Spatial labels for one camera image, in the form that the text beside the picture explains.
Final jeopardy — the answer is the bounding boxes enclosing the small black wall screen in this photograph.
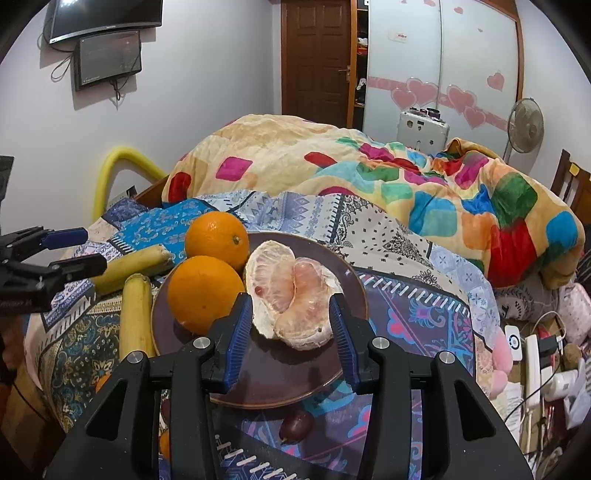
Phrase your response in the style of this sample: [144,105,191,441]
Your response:
[74,28,143,92]

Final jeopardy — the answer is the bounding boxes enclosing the yellow banana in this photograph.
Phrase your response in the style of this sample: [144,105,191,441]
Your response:
[119,273,155,361]
[90,244,175,296]

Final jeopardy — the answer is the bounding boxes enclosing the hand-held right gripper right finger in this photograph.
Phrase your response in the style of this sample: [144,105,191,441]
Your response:
[329,293,536,480]

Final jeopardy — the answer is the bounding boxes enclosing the colourful checked blanket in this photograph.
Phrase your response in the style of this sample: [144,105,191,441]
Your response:
[161,114,585,290]

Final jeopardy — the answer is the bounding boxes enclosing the white wardrobe door pink hearts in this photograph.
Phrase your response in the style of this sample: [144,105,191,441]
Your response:
[362,0,525,153]

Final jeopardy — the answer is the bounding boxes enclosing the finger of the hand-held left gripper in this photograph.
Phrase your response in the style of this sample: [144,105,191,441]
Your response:
[9,253,108,296]
[0,226,89,259]

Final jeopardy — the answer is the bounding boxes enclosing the wooden chair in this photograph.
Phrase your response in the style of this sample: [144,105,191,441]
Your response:
[550,148,591,213]

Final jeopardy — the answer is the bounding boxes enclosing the peeled pomelo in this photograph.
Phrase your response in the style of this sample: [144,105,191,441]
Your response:
[243,240,345,350]

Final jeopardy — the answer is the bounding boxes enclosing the dark red grape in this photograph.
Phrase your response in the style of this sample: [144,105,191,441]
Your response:
[278,411,315,446]

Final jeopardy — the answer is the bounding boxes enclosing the yellow foam tube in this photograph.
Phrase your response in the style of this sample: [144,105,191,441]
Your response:
[92,146,168,222]

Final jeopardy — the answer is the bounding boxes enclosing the brown wooden door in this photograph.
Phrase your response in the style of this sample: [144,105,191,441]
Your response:
[281,0,354,127]

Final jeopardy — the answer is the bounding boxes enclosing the pink pillow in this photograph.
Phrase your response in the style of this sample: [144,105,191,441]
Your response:
[558,282,591,352]

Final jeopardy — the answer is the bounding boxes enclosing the open wardrobe shelf with clothes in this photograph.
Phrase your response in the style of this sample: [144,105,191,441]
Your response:
[353,0,370,130]

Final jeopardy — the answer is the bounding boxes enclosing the white hard case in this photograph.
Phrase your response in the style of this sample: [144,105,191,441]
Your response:
[398,107,451,153]

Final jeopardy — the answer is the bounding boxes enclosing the patterned patchwork bedsheet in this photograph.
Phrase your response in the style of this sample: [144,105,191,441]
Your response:
[23,189,504,480]

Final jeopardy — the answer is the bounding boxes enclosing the black wall television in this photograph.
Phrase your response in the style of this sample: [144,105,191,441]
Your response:
[43,0,164,45]

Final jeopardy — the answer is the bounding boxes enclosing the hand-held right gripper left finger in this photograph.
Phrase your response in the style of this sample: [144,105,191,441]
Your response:
[44,292,254,480]

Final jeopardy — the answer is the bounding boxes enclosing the large orange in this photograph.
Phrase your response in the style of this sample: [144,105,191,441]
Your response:
[167,255,247,334]
[185,213,250,273]

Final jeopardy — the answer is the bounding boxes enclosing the pink plush toy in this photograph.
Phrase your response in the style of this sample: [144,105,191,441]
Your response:
[475,330,513,398]

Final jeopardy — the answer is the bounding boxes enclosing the white power strip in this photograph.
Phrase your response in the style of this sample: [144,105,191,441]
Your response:
[524,335,543,409]

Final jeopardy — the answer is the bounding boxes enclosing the brown round plate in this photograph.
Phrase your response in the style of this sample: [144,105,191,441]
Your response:
[151,232,370,410]

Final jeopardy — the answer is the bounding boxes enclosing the white round-button device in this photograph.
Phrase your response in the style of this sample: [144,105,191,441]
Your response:
[503,324,523,365]

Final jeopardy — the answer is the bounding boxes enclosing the standing fan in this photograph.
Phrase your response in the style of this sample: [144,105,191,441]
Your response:
[502,98,544,164]

